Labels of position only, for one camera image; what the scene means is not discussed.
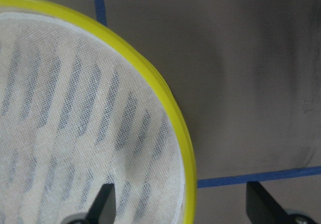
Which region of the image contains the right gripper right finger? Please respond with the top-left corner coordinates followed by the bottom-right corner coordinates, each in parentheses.
top-left (246, 181), bottom-right (316, 224)

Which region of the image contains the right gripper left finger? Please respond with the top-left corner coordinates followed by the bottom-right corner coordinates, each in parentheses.
top-left (62, 183), bottom-right (116, 224)

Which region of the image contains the white cloth liner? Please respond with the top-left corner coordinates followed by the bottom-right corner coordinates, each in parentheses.
top-left (0, 12), bottom-right (187, 224)

